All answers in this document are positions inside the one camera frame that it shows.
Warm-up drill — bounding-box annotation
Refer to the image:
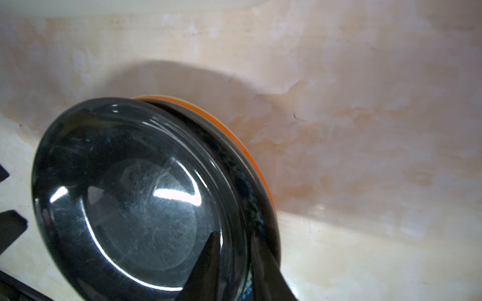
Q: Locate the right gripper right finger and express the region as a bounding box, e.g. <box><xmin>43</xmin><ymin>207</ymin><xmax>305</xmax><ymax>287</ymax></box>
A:
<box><xmin>251</xmin><ymin>233</ymin><xmax>297</xmax><ymax>301</ymax></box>

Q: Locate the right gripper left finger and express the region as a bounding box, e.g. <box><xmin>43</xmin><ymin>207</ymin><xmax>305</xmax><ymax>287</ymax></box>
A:
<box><xmin>175</xmin><ymin>232</ymin><xmax>220</xmax><ymax>301</ymax></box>

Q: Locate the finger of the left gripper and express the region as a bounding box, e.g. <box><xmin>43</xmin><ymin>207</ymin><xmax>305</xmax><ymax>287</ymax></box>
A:
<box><xmin>0</xmin><ymin>164</ymin><xmax>29</xmax><ymax>255</ymax></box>

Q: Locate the black glossy plate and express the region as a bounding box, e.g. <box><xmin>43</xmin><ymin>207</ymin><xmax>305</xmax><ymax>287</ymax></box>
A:
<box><xmin>31</xmin><ymin>98</ymin><xmax>248</xmax><ymax>300</ymax></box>

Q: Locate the orange rimmed plate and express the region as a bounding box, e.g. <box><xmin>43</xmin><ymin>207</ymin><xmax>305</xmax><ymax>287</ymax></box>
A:
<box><xmin>132</xmin><ymin>95</ymin><xmax>276</xmax><ymax>213</ymax></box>

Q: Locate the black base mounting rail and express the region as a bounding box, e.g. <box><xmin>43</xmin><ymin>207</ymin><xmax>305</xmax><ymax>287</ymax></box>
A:
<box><xmin>1</xmin><ymin>272</ymin><xmax>53</xmax><ymax>301</ymax></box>

